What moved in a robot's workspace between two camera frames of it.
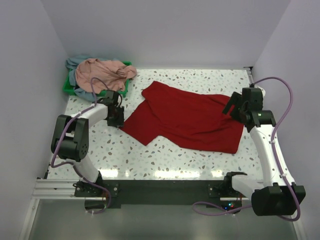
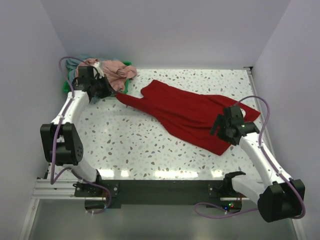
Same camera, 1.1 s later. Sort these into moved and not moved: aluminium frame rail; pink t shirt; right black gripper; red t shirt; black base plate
Moved: red t shirt; right black gripper
Not moved: aluminium frame rail; black base plate; pink t shirt
